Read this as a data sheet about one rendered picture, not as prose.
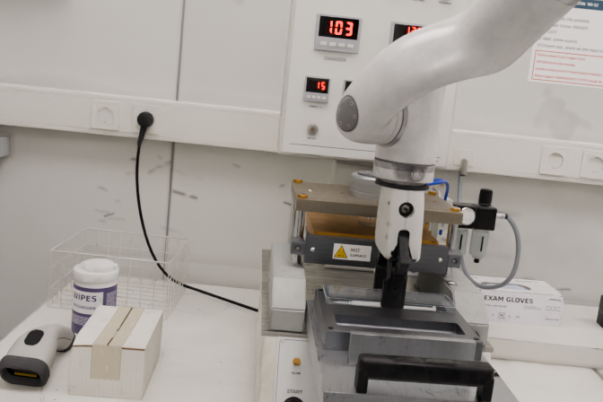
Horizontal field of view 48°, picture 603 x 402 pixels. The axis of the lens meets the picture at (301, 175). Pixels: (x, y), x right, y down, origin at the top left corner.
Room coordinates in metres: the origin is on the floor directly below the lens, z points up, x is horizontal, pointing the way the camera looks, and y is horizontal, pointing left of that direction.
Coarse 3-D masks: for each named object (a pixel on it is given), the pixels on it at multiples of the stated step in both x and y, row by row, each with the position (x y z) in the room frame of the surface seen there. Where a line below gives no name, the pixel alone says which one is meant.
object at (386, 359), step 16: (368, 368) 0.68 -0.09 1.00; (384, 368) 0.68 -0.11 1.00; (400, 368) 0.68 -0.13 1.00; (416, 368) 0.68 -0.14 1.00; (432, 368) 0.69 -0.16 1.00; (448, 368) 0.69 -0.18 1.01; (464, 368) 0.69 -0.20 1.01; (480, 368) 0.69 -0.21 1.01; (448, 384) 0.69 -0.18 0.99; (464, 384) 0.69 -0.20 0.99; (480, 384) 0.69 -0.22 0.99
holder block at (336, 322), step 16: (320, 304) 0.88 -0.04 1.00; (336, 304) 0.89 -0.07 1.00; (320, 320) 0.85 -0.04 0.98; (336, 320) 0.85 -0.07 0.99; (352, 320) 0.85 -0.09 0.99; (368, 320) 0.86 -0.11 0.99; (384, 320) 0.86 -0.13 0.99; (400, 320) 0.86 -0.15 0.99; (416, 320) 0.86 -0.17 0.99; (432, 320) 0.86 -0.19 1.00; (448, 320) 0.87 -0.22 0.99; (464, 320) 0.88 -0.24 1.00; (336, 336) 0.79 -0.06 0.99; (448, 336) 0.81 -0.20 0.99; (464, 336) 0.82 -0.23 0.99; (480, 352) 0.80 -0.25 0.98
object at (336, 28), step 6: (324, 24) 1.25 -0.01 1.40; (330, 24) 1.25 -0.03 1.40; (336, 24) 1.25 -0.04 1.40; (342, 24) 1.26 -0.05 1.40; (348, 24) 1.26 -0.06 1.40; (324, 30) 1.25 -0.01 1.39; (330, 30) 1.25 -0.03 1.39; (336, 30) 1.26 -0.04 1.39; (342, 30) 1.26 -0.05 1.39; (348, 30) 1.26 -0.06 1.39; (342, 36) 1.26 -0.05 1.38; (348, 36) 1.26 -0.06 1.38
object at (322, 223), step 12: (312, 216) 1.16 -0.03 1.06; (324, 216) 1.17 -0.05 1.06; (336, 216) 1.18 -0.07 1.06; (348, 216) 1.19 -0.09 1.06; (360, 216) 1.13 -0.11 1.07; (312, 228) 1.07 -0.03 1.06; (324, 228) 1.07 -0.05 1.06; (336, 228) 1.08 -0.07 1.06; (348, 228) 1.09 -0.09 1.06; (360, 228) 1.10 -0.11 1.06; (372, 228) 1.11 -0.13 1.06; (432, 240) 1.06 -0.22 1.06
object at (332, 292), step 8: (328, 288) 0.93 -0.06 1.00; (336, 288) 0.93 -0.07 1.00; (344, 288) 0.94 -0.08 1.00; (352, 288) 0.94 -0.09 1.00; (360, 288) 0.94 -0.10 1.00; (328, 296) 0.89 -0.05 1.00; (336, 296) 0.90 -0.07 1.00; (344, 296) 0.90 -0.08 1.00; (352, 296) 0.90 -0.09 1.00; (360, 296) 0.91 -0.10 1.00; (368, 296) 0.91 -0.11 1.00; (376, 296) 0.91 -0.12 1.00; (408, 296) 0.93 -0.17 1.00; (416, 296) 0.93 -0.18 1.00; (424, 296) 0.94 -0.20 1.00; (432, 296) 0.94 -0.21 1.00; (440, 296) 0.94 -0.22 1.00; (424, 304) 0.90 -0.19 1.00; (432, 304) 0.90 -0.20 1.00; (440, 304) 0.91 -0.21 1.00; (448, 304) 0.91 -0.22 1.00
